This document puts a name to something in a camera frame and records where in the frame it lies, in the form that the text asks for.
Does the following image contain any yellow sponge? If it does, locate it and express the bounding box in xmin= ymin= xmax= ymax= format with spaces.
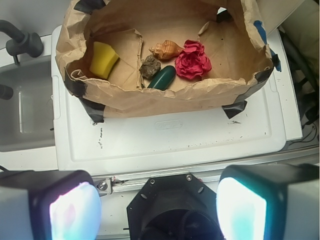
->
xmin=89 ymin=41 xmax=119 ymax=79

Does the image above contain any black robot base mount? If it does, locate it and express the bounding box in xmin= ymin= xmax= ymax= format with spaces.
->
xmin=126 ymin=173 xmax=225 ymax=240

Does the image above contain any brown paper bag tray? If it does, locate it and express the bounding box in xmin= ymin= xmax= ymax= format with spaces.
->
xmin=55 ymin=0 xmax=279 ymax=122

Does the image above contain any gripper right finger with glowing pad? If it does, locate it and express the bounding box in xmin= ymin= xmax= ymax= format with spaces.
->
xmin=216 ymin=163 xmax=320 ymax=240

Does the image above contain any dark green oval object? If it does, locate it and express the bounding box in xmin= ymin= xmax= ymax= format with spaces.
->
xmin=147 ymin=65 xmax=176 ymax=91

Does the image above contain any crumpled red cloth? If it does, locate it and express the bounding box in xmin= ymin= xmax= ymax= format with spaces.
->
xmin=175 ymin=39 xmax=212 ymax=81

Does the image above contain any dark grey faucet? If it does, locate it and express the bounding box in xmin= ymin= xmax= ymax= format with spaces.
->
xmin=0 ymin=19 xmax=44 ymax=66

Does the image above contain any brown rock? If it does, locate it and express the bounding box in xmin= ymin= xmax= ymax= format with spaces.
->
xmin=139 ymin=55 xmax=161 ymax=80

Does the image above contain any aluminium rail with bracket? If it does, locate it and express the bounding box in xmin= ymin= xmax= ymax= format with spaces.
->
xmin=93 ymin=163 xmax=231 ymax=196

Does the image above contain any orange conch seashell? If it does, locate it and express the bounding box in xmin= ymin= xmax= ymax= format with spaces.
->
xmin=148 ymin=40 xmax=184 ymax=60

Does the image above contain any grey sink basin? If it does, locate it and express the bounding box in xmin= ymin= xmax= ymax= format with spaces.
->
xmin=0 ymin=34 xmax=59 ymax=153

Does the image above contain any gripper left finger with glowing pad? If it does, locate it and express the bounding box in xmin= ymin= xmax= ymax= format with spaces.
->
xmin=0 ymin=170 xmax=102 ymax=240

